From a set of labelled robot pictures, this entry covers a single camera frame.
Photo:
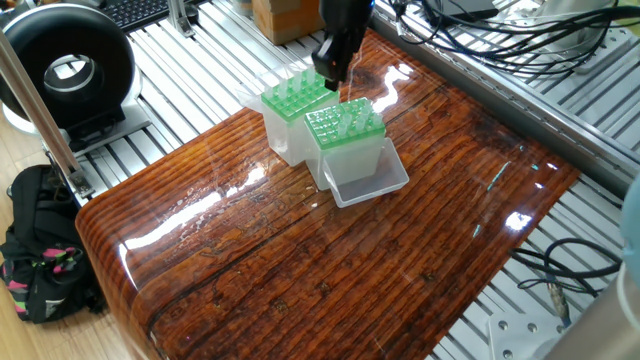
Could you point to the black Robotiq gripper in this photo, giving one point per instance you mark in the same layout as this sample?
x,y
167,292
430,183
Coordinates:
x,y
346,18

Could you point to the brown cardboard box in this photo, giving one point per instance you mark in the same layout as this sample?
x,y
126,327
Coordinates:
x,y
280,15

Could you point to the green rack clear tip box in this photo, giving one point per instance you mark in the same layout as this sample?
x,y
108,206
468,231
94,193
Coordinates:
x,y
285,140
350,165

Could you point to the dark flat device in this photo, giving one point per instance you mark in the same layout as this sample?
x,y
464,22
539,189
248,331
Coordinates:
x,y
465,6

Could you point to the glossy wooden table board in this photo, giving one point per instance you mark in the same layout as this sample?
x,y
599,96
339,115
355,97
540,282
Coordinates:
x,y
300,260

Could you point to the black keyboard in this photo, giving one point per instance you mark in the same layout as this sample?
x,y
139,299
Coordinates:
x,y
135,10

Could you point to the perforated silver metal plate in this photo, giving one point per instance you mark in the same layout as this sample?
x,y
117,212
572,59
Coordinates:
x,y
555,15

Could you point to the black backpack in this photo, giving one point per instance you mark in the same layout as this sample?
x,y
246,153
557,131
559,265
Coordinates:
x,y
40,250

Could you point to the short aluminium post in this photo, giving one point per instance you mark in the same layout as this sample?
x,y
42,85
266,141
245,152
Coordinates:
x,y
183,15

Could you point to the aluminium frame post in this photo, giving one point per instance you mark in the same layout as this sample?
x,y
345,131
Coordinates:
x,y
45,130

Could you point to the silver robot mount plate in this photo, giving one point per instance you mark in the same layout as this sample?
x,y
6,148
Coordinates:
x,y
525,338

